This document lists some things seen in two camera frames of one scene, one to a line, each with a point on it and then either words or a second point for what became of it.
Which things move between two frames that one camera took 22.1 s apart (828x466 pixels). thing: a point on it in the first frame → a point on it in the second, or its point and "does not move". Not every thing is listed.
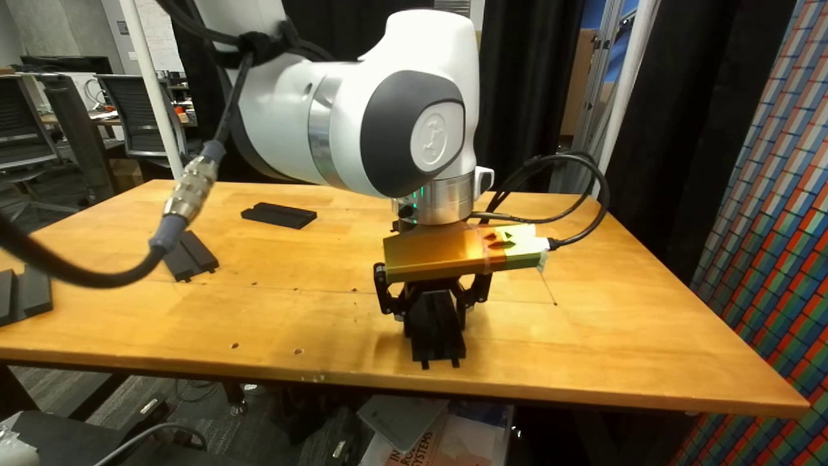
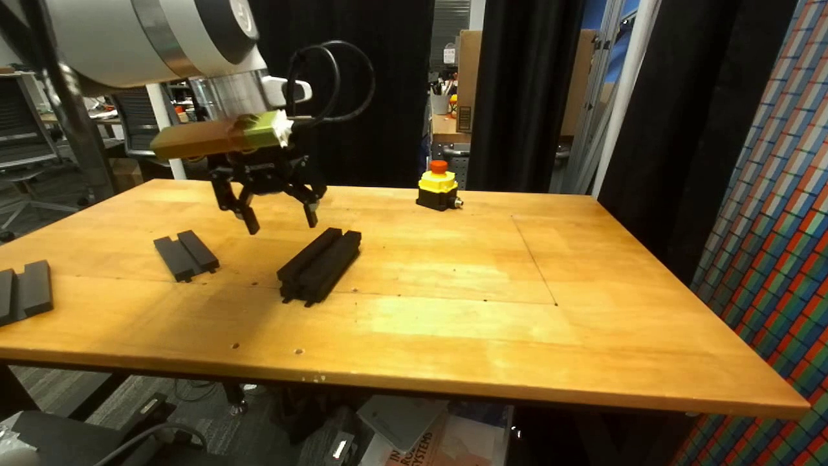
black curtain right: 694,102 does not move
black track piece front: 28,294 does not move
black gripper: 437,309 → 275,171
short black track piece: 275,212 → 316,265
